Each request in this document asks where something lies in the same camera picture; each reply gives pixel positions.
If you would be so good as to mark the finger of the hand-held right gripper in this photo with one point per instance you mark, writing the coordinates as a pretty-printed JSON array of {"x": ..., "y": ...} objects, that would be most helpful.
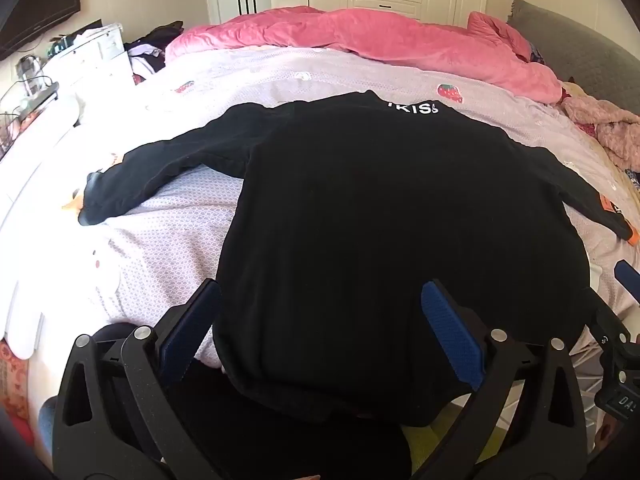
[
  {"x": 629, "y": 282},
  {"x": 607, "y": 322}
]

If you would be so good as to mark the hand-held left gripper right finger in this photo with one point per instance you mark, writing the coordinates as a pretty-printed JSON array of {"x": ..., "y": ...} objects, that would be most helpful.
[{"x": 450, "y": 335}]

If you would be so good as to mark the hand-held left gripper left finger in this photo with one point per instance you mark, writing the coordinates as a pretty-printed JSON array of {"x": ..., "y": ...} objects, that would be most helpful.
[{"x": 192, "y": 330}]

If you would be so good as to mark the black sweater with orange cuffs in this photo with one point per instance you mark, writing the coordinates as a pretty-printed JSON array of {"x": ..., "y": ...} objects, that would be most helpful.
[{"x": 375, "y": 235}]

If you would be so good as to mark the pile of dark clothes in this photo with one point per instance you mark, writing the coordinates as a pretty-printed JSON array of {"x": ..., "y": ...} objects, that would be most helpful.
[{"x": 155, "y": 42}]

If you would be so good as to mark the person's dark trousers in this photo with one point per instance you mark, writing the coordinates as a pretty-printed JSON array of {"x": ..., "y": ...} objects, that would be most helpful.
[{"x": 280, "y": 445}]

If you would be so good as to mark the pink fluffy garment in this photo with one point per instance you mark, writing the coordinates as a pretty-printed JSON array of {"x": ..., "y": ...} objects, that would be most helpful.
[{"x": 610, "y": 125}]

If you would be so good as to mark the red patterned rug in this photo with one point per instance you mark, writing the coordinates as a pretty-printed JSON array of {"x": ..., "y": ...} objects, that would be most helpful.
[{"x": 15, "y": 390}]

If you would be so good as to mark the grey quilted headboard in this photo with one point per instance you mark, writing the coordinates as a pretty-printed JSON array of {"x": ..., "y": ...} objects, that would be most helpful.
[{"x": 590, "y": 55}]

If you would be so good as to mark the colourful patterned cloth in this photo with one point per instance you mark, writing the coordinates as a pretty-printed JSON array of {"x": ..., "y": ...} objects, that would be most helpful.
[{"x": 536, "y": 55}]

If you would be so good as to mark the grey set-top box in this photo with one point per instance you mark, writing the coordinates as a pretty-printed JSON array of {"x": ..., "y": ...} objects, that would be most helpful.
[{"x": 40, "y": 97}]

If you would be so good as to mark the purple printed bed sheet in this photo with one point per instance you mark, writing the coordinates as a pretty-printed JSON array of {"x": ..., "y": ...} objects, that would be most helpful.
[{"x": 350, "y": 75}]

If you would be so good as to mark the white drawer cabinet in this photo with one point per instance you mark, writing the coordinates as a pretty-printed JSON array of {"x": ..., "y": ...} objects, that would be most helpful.
[{"x": 95, "y": 60}]

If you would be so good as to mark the pink quilt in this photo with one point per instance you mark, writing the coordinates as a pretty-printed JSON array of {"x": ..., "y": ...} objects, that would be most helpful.
[{"x": 400, "y": 40}]

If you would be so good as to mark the clear plastic container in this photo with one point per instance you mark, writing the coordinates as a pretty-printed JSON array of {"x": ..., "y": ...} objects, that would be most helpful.
[{"x": 27, "y": 67}]

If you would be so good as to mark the black box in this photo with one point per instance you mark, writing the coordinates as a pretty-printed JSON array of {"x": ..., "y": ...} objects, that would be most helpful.
[{"x": 82, "y": 35}]

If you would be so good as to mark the black wall television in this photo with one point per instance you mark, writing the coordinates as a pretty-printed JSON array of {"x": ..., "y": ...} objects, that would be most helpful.
[{"x": 35, "y": 5}]

